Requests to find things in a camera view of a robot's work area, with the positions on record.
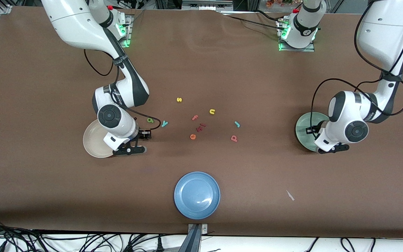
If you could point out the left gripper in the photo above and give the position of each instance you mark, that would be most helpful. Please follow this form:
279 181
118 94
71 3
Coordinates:
314 130

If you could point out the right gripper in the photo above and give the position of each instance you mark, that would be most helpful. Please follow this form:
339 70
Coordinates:
142 134

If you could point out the teal letter y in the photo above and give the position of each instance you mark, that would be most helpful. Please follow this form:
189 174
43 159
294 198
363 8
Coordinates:
164 123

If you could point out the pink letter p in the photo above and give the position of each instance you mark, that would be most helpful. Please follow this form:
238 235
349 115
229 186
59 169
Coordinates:
234 138

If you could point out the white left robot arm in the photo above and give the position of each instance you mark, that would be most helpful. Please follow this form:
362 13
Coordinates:
380 35

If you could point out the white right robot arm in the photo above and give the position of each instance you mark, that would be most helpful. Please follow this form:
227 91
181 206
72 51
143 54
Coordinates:
75 28

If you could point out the green round plate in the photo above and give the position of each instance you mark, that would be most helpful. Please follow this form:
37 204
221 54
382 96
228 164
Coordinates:
303 131

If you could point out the beige round plate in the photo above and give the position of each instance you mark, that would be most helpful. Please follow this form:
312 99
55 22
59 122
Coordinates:
93 140

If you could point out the white paper scrap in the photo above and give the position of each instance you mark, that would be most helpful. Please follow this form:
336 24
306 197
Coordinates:
290 195

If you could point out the blue round plate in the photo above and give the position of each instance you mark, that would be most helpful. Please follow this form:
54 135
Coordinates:
197 195

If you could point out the brown table cover sheet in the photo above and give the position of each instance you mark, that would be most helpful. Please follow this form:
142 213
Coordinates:
201 70

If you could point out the black power plug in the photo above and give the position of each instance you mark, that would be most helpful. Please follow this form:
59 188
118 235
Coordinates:
159 245

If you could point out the orange flower decoration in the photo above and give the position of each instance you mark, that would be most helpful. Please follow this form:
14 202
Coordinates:
278 2

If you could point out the grey power strip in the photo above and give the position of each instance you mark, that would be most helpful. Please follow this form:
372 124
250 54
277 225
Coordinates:
205 5

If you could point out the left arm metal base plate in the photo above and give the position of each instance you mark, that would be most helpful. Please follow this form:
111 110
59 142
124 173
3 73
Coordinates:
310 48

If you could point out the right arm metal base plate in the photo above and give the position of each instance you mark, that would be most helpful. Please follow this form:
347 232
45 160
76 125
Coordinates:
128 35

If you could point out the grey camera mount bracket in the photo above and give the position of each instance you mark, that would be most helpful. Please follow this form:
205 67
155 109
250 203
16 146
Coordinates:
195 241

